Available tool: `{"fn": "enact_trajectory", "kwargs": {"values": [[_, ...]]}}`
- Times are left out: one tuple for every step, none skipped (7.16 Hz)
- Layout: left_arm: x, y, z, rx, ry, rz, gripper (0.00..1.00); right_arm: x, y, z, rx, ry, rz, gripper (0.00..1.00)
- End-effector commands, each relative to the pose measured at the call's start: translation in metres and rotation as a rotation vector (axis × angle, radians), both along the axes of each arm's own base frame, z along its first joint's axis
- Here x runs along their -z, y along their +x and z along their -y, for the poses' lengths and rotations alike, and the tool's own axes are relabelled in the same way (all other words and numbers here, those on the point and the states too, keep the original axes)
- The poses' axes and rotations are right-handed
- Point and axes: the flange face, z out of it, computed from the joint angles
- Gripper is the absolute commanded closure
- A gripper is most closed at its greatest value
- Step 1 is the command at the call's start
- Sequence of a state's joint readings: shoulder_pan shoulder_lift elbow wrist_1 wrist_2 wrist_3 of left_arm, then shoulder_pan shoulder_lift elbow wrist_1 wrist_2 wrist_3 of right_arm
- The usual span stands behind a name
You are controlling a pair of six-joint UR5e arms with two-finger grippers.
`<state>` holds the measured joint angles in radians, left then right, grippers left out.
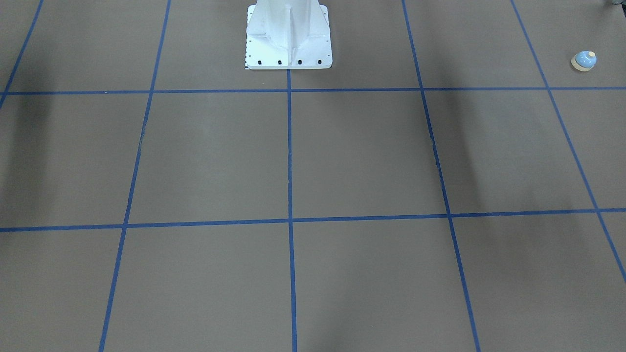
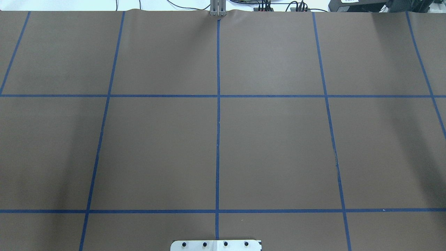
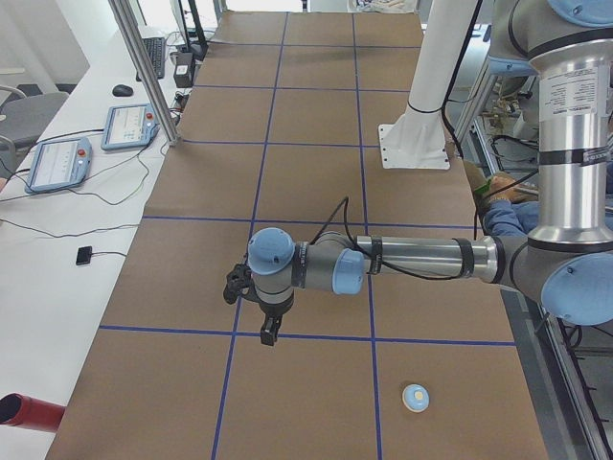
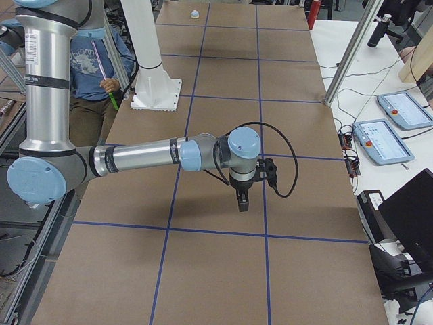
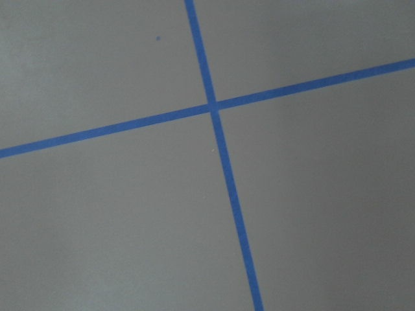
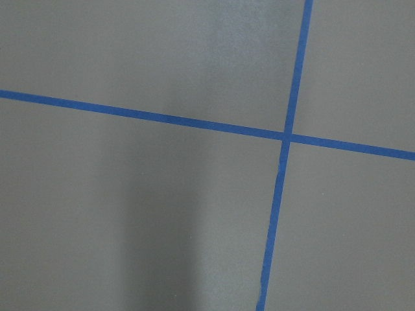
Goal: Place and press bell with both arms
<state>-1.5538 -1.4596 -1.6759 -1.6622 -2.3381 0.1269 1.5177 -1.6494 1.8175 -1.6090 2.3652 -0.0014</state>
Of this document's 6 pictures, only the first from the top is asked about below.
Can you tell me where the blue bell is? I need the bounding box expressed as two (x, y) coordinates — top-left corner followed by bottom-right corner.
(570, 50), (597, 72)

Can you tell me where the brown paper table cover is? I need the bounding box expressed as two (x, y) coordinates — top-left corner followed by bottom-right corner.
(1, 0), (625, 352)

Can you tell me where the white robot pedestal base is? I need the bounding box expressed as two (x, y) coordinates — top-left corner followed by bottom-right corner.
(245, 0), (333, 70)

